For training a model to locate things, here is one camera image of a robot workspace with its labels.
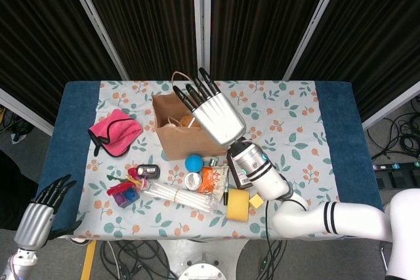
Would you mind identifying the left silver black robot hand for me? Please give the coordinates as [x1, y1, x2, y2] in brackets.
[13, 174, 83, 250]

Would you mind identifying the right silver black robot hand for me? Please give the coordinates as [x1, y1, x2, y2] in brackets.
[173, 67, 247, 149]

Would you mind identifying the clear jar of rubber bands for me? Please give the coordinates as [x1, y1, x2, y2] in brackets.
[177, 114, 201, 129]

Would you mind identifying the round white robot base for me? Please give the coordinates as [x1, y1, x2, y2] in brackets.
[178, 262, 227, 280]

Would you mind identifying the brown paper bag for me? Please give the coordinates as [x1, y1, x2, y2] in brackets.
[151, 70, 230, 161]

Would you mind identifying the blue rubber ball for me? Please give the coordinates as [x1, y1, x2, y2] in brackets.
[184, 154, 205, 174]

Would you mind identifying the person in black trousers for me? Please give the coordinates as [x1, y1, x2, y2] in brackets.
[0, 150, 39, 231]

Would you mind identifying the brown medicine bottle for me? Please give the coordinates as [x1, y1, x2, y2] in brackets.
[226, 150, 253, 190]

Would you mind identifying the orange white snack packet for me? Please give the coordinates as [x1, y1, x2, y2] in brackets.
[198, 164, 230, 201]

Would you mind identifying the small clear jar of pins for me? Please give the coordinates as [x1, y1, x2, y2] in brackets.
[183, 172, 203, 191]

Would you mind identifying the floral print tablecloth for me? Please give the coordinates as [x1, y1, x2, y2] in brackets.
[72, 79, 347, 240]

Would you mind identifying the bundle of clear straws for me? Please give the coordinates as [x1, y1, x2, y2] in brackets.
[141, 180, 220, 214]

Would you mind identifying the black tin with label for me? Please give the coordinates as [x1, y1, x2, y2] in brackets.
[136, 163, 161, 179]

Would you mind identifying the yellow sponge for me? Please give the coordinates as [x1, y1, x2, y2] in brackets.
[226, 188, 251, 222]

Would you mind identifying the yellow foam cube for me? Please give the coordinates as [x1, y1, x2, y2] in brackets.
[248, 194, 264, 209]

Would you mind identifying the colourful feather toy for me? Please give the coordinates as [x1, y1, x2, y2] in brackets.
[105, 168, 148, 197]

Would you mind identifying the blue velvet table cover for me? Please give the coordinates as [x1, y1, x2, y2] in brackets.
[36, 80, 385, 239]

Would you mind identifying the blue purple toy block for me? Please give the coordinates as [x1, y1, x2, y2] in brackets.
[113, 189, 140, 209]

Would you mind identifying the pink cloth with black trim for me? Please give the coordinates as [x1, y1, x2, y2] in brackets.
[87, 108, 144, 158]

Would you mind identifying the black ribbed partition panel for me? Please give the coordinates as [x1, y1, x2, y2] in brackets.
[0, 0, 127, 136]
[201, 0, 348, 81]
[62, 0, 204, 81]
[283, 0, 420, 130]

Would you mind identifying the black power strip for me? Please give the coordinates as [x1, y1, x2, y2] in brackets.
[372, 161, 420, 172]

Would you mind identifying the black floor pedal unit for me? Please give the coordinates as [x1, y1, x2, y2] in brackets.
[375, 170, 420, 191]

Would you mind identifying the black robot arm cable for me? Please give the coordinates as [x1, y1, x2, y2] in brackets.
[264, 199, 283, 261]

